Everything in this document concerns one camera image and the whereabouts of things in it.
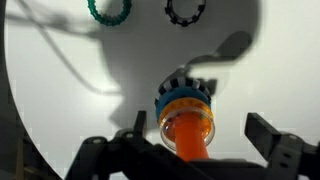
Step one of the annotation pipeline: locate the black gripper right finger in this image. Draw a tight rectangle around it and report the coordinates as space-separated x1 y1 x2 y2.
244 112 286 165

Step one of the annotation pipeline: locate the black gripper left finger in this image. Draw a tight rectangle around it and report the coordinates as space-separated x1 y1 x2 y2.
132 110 148 137

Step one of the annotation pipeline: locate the blue toy ring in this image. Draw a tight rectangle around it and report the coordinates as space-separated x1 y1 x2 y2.
154 86 213 121

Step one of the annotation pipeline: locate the orange toy ring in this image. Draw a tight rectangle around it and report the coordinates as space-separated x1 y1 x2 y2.
157 97 214 135

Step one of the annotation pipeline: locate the orange stacking toy post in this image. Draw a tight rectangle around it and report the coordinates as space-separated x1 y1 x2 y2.
173 111 210 163

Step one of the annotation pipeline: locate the black and white toy ring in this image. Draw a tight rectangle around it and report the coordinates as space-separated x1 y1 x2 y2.
157 76 212 98

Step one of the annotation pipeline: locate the teal gear ring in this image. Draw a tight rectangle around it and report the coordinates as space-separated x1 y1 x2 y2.
86 0 133 27

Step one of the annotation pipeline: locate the small black gear ring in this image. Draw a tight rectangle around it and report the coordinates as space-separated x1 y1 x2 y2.
164 0 207 28

